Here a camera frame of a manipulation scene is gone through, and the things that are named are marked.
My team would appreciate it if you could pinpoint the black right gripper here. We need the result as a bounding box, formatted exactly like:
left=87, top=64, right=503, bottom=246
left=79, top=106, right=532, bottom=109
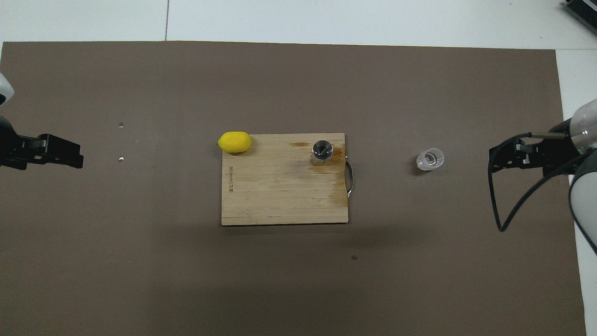
left=490, top=122, right=583, bottom=175

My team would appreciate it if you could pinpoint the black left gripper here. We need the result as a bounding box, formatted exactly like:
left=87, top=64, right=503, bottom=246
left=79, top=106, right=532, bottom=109
left=0, top=116, right=85, bottom=169

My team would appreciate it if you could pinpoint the clear glass cup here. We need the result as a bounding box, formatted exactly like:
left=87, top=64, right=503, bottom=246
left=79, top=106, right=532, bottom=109
left=416, top=148, right=445, bottom=171

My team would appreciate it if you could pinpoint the steel jigger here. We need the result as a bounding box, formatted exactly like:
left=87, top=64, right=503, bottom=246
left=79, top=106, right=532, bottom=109
left=311, top=140, right=334, bottom=167

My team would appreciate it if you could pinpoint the grey ribbed device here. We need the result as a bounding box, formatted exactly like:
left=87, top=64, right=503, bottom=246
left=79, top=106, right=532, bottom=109
left=562, top=0, right=597, bottom=34

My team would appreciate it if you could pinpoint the yellow lemon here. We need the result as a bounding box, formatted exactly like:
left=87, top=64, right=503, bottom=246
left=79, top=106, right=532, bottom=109
left=217, top=131, right=253, bottom=154

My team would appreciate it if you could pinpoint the wooden cutting board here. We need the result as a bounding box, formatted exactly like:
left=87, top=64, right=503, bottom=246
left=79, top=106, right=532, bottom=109
left=221, top=133, right=355, bottom=226

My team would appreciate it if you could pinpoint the brown table mat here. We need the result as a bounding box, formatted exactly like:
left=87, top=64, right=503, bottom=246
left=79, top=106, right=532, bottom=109
left=0, top=41, right=587, bottom=336

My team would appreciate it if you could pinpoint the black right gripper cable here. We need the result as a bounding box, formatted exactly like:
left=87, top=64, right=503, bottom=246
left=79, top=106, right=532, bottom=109
left=487, top=133, right=597, bottom=232

